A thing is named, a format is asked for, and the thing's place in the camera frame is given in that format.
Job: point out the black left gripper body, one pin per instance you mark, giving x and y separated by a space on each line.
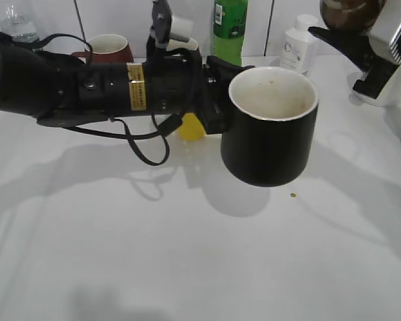
180 84

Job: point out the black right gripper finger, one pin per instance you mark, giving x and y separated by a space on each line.
353 46

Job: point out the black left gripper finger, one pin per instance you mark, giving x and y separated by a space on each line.
221 72

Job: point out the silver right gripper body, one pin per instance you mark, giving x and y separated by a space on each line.
385 41

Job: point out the brown drink bottle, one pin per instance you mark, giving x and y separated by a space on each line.
350 16

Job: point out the black ceramic mug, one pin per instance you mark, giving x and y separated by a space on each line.
271 115

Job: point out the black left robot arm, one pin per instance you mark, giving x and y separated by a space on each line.
62 91

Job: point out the yellow paper cup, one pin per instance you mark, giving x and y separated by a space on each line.
191 128

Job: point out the grey ceramic mug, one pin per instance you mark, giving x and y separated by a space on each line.
191 45

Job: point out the white ceramic mug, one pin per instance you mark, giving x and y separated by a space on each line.
389 96

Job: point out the green soda bottle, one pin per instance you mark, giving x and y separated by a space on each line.
229 25

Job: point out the white carton bottle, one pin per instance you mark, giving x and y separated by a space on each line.
299 47

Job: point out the red ceramic mug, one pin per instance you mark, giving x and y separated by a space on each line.
110 48

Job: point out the clear water bottle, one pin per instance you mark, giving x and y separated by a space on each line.
16 20

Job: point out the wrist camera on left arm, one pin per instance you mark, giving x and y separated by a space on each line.
166 26

